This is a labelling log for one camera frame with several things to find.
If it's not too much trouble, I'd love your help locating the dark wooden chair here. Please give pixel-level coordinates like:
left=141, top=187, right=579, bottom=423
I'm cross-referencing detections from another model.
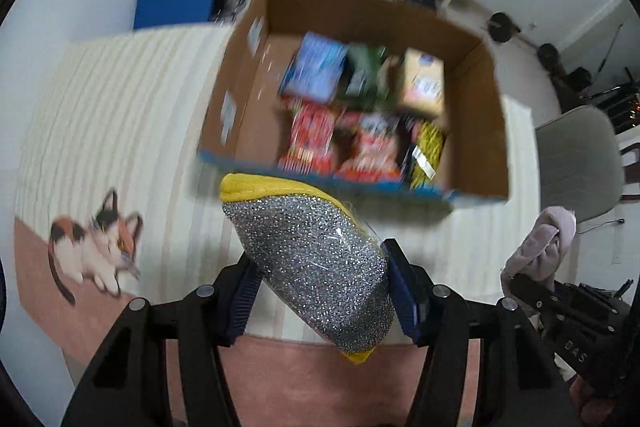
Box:
left=620, top=127, right=640, bottom=198

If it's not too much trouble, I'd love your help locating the short barbell with black plates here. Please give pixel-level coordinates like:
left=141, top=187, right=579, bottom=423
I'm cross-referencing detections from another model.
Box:
left=487, top=11, right=561, bottom=70

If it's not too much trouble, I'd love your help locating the green packet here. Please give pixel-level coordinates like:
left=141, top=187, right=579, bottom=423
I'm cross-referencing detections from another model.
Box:
left=336, top=44, right=401, bottom=110

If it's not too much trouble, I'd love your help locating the cream yellow carton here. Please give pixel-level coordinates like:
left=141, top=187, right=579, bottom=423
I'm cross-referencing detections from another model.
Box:
left=397, top=48, right=447, bottom=115

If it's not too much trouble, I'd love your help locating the striped cat print tablecloth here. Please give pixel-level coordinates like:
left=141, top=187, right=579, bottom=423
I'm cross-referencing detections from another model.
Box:
left=14, top=24, right=551, bottom=427

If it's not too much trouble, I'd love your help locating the black cable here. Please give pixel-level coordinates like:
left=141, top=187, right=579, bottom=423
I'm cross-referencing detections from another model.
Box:
left=575, top=218, right=626, bottom=236

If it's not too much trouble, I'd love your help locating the silver glitter sponge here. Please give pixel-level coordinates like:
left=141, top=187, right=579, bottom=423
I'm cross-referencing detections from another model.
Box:
left=219, top=173, right=397, bottom=367

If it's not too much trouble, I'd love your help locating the black exercise machine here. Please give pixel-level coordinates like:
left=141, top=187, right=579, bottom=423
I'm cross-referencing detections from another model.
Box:
left=552, top=67, right=640, bottom=112

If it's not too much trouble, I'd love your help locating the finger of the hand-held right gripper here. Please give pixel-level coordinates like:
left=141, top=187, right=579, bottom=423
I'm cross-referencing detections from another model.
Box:
left=502, top=277, right=632, bottom=400
left=555, top=281, right=633, bottom=310

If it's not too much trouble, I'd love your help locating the red snack packet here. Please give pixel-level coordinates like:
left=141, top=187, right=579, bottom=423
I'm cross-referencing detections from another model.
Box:
left=277, top=99, right=341, bottom=172

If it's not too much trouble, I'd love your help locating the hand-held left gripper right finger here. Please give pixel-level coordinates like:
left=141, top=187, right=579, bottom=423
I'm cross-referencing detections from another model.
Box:
left=382, top=238, right=581, bottom=427

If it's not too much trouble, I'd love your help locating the black yellow packet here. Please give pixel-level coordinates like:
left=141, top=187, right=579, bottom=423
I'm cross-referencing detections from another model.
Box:
left=402, top=117, right=448, bottom=190

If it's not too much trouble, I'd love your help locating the grey chair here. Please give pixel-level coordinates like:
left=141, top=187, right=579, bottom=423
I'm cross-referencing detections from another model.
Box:
left=534, top=105, right=626, bottom=223

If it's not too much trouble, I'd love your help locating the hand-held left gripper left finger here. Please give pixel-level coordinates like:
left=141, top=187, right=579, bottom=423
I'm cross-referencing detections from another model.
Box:
left=60, top=257, right=263, bottom=427

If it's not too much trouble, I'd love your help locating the purple cloth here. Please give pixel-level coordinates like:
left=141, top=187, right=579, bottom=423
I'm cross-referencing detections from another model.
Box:
left=502, top=206, right=578, bottom=298

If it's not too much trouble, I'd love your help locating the orange snack packet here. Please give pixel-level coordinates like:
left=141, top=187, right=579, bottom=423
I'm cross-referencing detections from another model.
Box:
left=336, top=109, right=407, bottom=180

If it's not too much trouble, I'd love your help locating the blue tissue packet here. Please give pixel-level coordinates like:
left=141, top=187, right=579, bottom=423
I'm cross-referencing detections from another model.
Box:
left=278, top=32, right=351, bottom=104

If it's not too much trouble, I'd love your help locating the cardboard box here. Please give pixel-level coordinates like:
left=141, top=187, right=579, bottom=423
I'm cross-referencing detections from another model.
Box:
left=196, top=0, right=512, bottom=206

